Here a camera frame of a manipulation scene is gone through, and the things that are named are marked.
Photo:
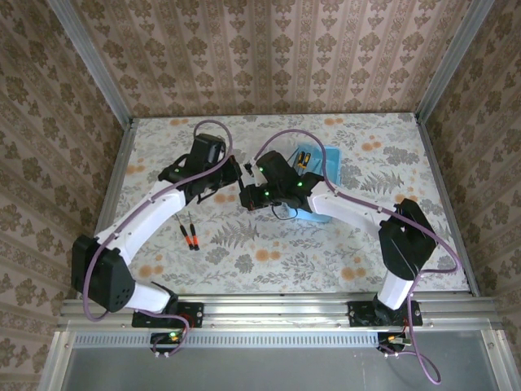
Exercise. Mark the grey metal panel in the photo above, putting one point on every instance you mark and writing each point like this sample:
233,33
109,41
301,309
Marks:
264,370

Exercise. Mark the aluminium table side rail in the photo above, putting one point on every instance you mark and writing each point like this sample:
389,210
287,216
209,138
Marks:
440,183
109,203

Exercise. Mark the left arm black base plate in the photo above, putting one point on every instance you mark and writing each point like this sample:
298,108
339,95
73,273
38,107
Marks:
195,315

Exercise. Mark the aluminium frame post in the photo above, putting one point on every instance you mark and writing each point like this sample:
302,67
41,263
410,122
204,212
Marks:
90,61
452,61

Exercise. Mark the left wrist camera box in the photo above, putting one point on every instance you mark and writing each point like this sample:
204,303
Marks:
222,146

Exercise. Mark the transparent blue tool box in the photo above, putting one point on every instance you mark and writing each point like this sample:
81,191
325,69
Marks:
334,163

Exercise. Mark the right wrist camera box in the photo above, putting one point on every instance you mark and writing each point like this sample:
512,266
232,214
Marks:
254,175

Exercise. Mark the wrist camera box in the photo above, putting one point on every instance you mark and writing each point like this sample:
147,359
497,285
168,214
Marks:
222,146
254,175

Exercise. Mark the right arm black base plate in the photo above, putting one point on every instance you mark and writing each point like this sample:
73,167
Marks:
356,317

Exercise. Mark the aluminium mounting rail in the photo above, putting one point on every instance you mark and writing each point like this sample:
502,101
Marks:
277,311

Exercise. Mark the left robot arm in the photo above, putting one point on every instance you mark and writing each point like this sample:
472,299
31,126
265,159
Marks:
142,216

